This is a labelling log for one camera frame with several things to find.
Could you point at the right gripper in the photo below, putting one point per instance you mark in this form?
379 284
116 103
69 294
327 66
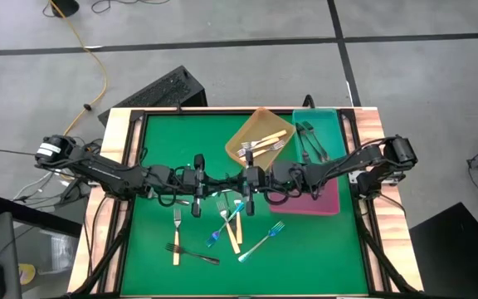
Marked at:
255 176

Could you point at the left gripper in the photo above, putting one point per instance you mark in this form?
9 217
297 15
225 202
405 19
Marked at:
197 182

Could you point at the iridescent blue fork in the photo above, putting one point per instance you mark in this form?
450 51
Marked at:
214 237
214 194
259 243

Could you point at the orange plastic bin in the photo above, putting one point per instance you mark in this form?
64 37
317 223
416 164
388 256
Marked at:
264 122

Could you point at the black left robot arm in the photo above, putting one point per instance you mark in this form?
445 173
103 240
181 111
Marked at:
110 174

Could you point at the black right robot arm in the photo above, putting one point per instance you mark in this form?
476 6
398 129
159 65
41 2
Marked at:
347 164

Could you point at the pink plastic bin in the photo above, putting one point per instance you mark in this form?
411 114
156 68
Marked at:
313 205

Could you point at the teal plastic bin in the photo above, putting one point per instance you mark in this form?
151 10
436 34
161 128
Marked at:
330 128

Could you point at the black perforated computer case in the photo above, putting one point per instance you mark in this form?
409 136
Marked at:
168 83

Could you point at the grey connector box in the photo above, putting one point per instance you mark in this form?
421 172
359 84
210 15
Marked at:
390 180

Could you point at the clear plastic box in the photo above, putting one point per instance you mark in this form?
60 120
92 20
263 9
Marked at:
62 253

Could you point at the black desk beam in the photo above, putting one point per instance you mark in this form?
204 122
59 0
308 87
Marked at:
35 216

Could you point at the yellow disc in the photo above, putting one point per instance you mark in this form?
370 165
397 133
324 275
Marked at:
27 274

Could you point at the black round stand base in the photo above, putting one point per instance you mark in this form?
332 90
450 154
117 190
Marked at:
64 6

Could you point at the black floor mat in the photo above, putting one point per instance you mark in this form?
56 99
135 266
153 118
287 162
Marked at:
463 257

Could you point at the black aluminium table frame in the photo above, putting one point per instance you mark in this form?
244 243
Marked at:
136 115

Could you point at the silver mounting bracket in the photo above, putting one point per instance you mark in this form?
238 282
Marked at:
352 177

